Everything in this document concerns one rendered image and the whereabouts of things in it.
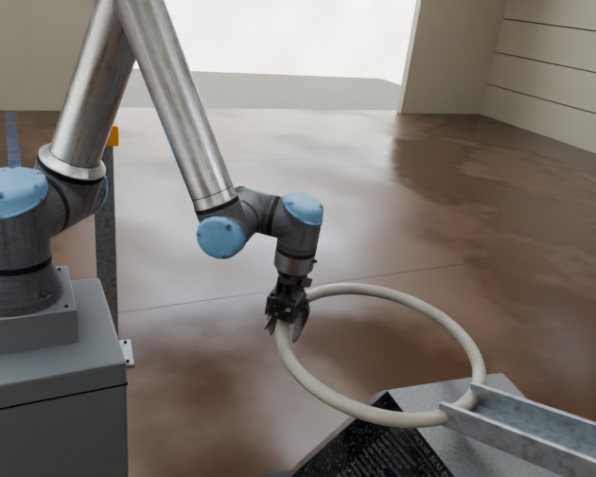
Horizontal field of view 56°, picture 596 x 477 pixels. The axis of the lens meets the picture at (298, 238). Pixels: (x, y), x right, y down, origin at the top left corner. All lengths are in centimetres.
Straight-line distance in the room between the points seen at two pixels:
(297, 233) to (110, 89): 49
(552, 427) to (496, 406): 12
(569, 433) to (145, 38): 105
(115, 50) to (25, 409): 76
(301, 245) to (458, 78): 852
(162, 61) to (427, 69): 825
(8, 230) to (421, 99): 834
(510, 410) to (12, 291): 105
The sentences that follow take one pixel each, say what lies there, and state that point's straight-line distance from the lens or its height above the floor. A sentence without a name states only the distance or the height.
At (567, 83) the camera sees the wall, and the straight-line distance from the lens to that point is 900.
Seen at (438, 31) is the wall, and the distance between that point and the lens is 920.
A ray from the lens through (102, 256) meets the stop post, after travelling 247.
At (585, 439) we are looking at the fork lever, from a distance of 121.
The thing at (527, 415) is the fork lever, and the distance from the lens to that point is 125.
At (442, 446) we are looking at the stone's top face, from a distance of 127.
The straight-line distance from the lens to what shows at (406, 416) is 117.
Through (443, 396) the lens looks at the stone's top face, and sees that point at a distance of 140.
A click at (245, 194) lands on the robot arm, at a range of 121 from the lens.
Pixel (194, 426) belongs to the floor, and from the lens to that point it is 239.
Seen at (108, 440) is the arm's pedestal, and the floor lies 64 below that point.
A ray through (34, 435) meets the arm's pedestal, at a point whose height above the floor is 70.
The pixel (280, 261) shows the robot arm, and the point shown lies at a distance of 124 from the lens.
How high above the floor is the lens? 163
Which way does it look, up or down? 24 degrees down
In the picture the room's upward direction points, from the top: 7 degrees clockwise
